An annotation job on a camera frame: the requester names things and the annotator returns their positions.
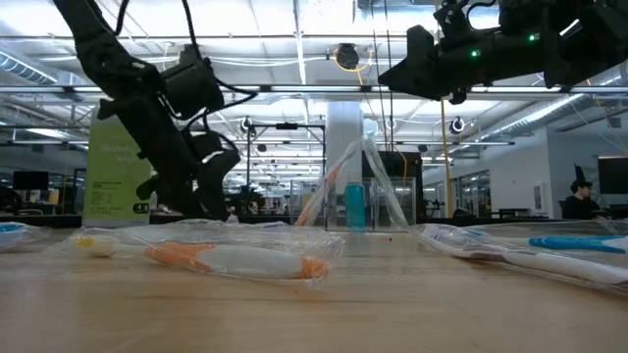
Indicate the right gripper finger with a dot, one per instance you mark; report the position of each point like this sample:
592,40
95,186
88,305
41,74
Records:
395,78

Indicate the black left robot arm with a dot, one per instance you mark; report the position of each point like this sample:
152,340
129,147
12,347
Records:
98,44

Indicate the green disinfecting wipes canister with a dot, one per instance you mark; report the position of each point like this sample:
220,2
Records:
113,171

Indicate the black background rig frame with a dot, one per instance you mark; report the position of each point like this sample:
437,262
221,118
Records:
287,126

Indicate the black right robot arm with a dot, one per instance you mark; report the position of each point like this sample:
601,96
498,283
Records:
564,44

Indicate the person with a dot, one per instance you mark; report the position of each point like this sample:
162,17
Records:
579,206

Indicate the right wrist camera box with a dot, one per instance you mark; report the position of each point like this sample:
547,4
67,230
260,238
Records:
454,24

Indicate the small teal mouthwash bottle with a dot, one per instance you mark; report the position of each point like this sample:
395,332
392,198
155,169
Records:
355,206

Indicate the dark desk monitor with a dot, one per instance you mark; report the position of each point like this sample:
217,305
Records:
30,180

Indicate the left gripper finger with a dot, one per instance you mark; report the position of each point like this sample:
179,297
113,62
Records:
147,187
216,186

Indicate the blue toothbrush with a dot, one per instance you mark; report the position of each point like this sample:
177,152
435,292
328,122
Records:
15,233
564,242

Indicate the white building column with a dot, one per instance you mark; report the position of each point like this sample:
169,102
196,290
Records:
343,127

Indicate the dark wall monitor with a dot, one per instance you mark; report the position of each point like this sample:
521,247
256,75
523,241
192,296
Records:
613,174

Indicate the white orange toothbrush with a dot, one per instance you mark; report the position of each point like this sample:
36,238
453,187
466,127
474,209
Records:
245,262

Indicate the purple toothbrush in clear wrapper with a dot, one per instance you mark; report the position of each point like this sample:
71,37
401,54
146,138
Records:
539,265

